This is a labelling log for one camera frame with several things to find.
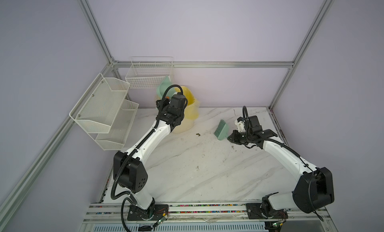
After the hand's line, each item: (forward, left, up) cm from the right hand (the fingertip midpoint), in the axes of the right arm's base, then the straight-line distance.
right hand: (227, 137), depth 84 cm
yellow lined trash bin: (+13, +21, +5) cm, 26 cm away
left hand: (+9, +39, +18) cm, 44 cm away
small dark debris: (+13, +17, -16) cm, 27 cm away
